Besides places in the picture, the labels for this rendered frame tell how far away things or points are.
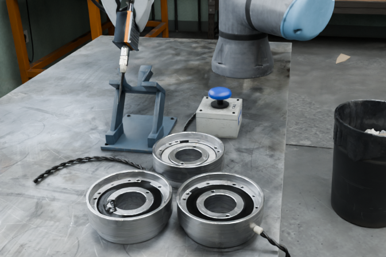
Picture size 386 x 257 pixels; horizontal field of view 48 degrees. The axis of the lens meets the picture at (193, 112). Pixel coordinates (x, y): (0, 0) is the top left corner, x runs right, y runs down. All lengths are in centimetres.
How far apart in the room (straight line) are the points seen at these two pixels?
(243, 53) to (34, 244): 64
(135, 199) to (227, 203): 12
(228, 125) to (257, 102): 17
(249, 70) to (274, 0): 19
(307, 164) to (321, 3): 143
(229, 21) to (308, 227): 107
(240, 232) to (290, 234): 130
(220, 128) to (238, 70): 29
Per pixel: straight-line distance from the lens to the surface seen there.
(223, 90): 74
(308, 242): 178
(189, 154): 66
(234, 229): 50
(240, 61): 101
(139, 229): 52
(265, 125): 79
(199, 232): 51
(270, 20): 92
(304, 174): 217
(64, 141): 78
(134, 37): 67
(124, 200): 58
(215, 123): 74
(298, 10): 87
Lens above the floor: 115
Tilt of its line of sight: 25 degrees down
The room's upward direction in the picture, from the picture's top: 1 degrees counter-clockwise
